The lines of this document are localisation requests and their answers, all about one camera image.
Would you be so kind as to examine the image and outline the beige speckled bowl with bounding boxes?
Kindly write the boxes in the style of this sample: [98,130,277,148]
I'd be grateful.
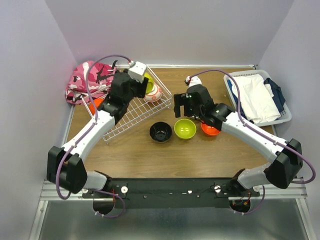
[149,121,173,143]

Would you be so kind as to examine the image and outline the yellow-green bowl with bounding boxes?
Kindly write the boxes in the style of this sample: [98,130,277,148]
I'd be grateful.
[144,73,154,94]
[173,118,197,140]

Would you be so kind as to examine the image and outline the dark blue jeans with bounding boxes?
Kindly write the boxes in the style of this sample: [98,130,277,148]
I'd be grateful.
[263,77,286,113]

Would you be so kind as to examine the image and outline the pink camouflage cloth bag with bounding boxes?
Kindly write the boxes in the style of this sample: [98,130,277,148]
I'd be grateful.
[65,60,117,105]

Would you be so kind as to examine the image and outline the white wire dish rack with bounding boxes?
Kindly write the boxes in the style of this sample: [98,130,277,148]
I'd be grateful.
[81,65,173,145]

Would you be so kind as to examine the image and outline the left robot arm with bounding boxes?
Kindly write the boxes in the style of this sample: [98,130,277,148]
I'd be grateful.
[46,71,148,198]

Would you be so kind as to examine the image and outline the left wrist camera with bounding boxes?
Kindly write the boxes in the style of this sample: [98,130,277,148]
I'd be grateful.
[127,61,147,83]

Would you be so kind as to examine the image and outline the white folded cloth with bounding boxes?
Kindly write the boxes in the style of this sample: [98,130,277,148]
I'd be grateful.
[230,74,281,124]

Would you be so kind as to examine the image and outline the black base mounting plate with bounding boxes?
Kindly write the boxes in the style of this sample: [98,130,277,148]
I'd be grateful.
[82,177,261,210]

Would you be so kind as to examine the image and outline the white bowl with red pattern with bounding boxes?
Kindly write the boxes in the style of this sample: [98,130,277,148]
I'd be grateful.
[144,84,162,103]

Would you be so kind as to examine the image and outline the lavender plastic laundry basket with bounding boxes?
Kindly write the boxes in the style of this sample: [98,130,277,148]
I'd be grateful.
[223,69,292,127]

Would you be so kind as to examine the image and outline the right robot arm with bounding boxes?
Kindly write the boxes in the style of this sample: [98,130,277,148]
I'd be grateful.
[173,84,303,196]

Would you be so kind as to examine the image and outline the orange bowl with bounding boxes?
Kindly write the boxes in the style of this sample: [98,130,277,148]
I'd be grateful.
[88,98,104,115]
[200,123,221,137]

